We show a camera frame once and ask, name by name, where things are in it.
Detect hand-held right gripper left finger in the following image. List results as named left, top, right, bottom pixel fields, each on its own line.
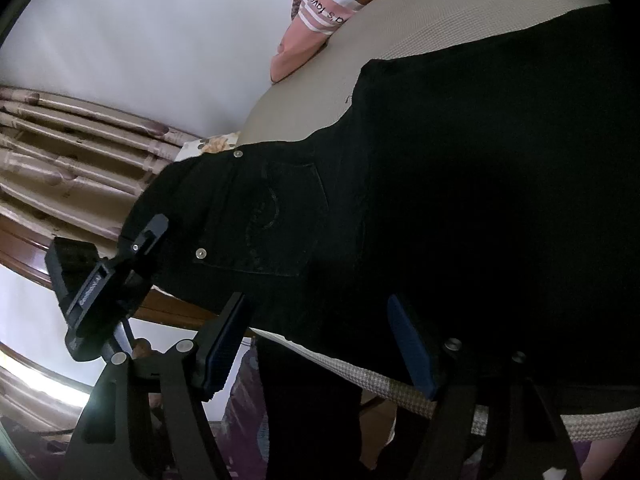
left=60, top=292, right=252, bottom=480

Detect beige mattress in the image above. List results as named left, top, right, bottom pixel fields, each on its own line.
left=240, top=0, right=640, bottom=441

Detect white orange floral pillow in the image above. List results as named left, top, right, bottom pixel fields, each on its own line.
left=177, top=131, right=242, bottom=157

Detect black pants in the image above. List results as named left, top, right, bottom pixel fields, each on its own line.
left=122, top=2, right=640, bottom=416

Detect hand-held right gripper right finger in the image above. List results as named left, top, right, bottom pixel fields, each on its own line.
left=386, top=294, right=583, bottom=480

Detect brown wooden bed frame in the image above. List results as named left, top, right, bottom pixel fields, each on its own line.
left=0, top=225, right=221, bottom=331

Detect person's leg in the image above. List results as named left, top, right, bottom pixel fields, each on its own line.
left=255, top=335, right=363, bottom=480

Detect purple patterned rug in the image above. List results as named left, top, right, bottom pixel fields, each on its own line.
left=210, top=345, right=271, bottom=480

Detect beige striped curtain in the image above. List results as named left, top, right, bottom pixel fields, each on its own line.
left=0, top=85, right=206, bottom=241

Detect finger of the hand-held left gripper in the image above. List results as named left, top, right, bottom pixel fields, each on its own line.
left=119, top=213, right=171, bottom=267

